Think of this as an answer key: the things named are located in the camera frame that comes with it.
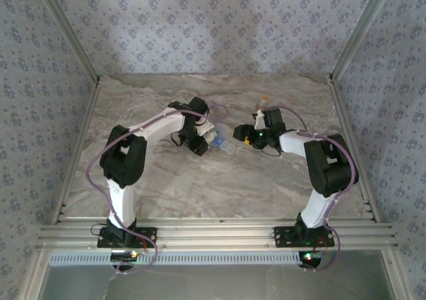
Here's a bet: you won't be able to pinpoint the clear bottle amber pills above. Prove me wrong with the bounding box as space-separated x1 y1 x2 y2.
255 94 270 113

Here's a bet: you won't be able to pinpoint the blue clear pill organizer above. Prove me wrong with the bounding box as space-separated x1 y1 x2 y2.
212 123 239 155

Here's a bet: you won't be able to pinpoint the small black control board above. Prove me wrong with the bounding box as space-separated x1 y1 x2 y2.
298 251 323 268
110 251 139 261

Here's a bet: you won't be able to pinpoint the grey metal sheet panel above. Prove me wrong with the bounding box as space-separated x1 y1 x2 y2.
39 263 399 300

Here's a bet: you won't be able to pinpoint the aluminium table side rail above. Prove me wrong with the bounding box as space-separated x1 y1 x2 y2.
327 76 381 223
52 79 101 224

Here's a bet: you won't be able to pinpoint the aluminium frame cross rail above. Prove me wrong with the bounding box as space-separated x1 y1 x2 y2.
35 217 399 250

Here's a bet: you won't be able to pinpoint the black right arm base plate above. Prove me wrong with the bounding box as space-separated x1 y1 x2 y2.
272 225 335 248

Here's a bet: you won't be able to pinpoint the grey slotted cable duct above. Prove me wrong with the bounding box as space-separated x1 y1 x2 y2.
48 250 302 266

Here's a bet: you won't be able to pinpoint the aluminium frame corner post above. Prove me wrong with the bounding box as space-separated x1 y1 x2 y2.
328 0 399 81
33 0 101 83

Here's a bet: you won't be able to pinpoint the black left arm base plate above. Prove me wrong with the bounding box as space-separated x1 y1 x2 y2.
97 226 158 249

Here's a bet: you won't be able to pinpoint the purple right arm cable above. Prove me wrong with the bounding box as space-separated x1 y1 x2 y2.
266 106 360 273

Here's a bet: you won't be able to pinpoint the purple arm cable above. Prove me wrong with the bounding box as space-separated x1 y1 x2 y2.
86 104 230 275
266 106 360 273

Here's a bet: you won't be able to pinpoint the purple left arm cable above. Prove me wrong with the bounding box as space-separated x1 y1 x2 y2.
86 104 230 275

